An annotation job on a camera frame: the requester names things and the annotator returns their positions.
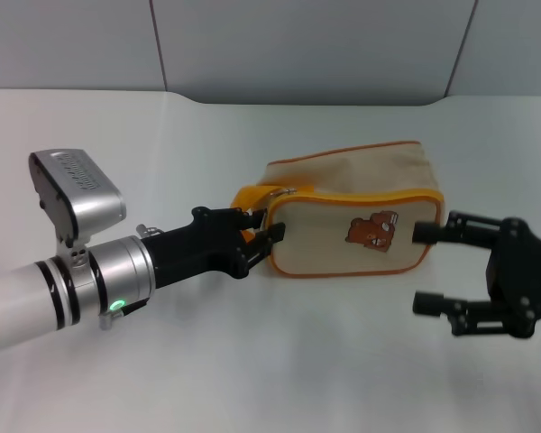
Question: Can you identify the beige food bag yellow trim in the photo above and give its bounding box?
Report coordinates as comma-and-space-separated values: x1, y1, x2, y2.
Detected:
231, 140, 444, 281

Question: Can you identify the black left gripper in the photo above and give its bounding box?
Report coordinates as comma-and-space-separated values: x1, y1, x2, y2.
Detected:
140, 206, 287, 290

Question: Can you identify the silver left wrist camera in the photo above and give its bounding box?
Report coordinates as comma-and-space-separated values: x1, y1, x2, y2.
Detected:
28, 147, 127, 254

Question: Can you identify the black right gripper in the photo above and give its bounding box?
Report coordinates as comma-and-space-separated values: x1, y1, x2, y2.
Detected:
411, 209, 541, 340

